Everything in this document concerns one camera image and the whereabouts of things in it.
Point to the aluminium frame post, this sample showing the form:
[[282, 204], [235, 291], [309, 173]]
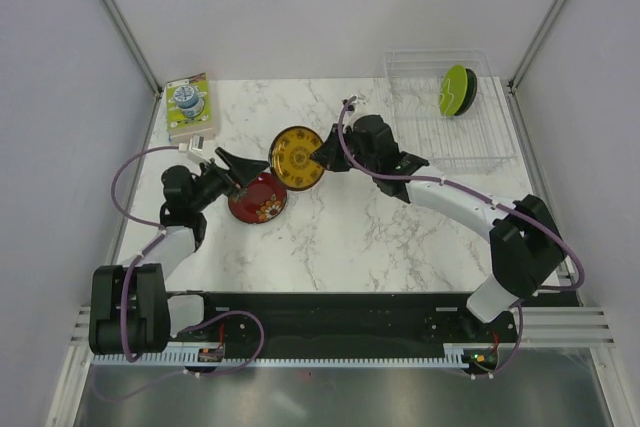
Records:
[[132, 45], [546, 26]]

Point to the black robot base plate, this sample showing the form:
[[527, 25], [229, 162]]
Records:
[[345, 323]]

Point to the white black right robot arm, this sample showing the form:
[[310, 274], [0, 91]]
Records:
[[525, 245]]

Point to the white wire dish rack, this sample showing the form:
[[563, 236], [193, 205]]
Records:
[[477, 142]]

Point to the aluminium frame post left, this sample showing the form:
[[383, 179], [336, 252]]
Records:
[[132, 45]]

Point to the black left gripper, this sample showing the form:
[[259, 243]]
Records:
[[241, 169]]

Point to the white slotted cable duct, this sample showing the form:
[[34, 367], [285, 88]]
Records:
[[207, 356]]

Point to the dark green plate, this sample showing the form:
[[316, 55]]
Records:
[[470, 93]]

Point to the yellow patterned plate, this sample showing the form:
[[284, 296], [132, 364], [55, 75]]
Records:
[[290, 158]]

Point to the lime green plate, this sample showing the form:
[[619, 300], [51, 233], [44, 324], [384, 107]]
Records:
[[452, 90]]

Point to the red floral plate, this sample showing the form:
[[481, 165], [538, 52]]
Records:
[[262, 201]]

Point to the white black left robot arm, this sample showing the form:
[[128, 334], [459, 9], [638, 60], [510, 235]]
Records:
[[129, 311]]

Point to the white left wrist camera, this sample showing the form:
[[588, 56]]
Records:
[[194, 149]]

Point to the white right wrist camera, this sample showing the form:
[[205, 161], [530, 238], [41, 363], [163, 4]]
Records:
[[355, 103]]

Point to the aluminium frame post right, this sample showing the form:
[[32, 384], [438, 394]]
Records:
[[546, 26]]

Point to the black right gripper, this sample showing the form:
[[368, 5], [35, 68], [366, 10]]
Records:
[[329, 154]]

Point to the green box with wooden base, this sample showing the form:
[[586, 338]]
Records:
[[189, 109]]

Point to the aluminium rail front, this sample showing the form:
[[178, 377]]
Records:
[[548, 321]]

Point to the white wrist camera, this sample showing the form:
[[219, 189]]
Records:
[[355, 103], [194, 149]]

